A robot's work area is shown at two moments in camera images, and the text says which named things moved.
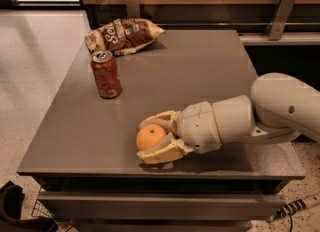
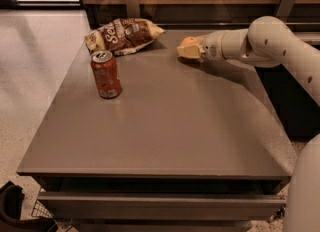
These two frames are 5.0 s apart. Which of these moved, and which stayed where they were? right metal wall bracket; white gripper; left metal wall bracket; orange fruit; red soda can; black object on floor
Moved: orange fruit; white gripper
Stayed: right metal wall bracket; red soda can; black object on floor; left metal wall bracket
